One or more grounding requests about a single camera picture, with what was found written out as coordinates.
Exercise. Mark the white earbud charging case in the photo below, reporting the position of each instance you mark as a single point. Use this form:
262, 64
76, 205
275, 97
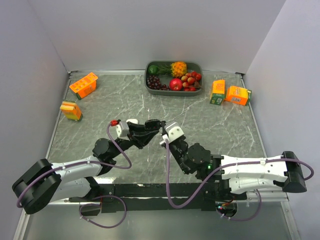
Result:
133, 121

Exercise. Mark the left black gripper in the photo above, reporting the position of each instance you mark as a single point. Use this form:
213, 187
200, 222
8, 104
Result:
144, 135

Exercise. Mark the orange carton far right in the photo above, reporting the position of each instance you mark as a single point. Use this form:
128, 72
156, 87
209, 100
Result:
238, 95

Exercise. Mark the yellow orange carton left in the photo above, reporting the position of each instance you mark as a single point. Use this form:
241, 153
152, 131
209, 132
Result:
71, 111

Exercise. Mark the orange pineapple toy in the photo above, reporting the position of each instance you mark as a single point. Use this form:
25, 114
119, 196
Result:
176, 69

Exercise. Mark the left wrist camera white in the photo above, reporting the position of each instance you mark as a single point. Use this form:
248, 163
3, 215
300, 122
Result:
122, 128

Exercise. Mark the red lychee bunch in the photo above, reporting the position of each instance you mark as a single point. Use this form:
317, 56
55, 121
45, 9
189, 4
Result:
191, 81

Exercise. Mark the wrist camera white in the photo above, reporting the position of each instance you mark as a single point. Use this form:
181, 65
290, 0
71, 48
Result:
122, 128
174, 132

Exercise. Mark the green yellow carton right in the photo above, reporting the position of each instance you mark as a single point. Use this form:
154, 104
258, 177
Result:
217, 94

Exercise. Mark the orange juice carton far left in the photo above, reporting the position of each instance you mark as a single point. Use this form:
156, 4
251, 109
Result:
84, 86

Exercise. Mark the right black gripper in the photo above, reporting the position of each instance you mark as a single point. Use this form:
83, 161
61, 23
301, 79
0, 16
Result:
163, 124

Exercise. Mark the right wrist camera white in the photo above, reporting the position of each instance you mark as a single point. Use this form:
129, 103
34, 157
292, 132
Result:
174, 132

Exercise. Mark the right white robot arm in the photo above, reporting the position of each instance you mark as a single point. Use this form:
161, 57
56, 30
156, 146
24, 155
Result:
235, 175

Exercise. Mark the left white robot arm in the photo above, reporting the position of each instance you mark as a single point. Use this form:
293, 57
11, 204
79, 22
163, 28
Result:
46, 182

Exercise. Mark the black earbud charging case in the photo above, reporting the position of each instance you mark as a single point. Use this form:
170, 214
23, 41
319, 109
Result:
152, 125

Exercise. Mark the green lime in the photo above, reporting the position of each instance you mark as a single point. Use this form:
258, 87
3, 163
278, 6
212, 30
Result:
152, 69

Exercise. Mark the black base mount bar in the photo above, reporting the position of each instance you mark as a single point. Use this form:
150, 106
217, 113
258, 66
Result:
153, 197

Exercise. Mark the dark grape bunch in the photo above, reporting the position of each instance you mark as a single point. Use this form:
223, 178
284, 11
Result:
153, 82

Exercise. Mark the red apple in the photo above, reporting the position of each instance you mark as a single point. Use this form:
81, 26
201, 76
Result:
176, 84

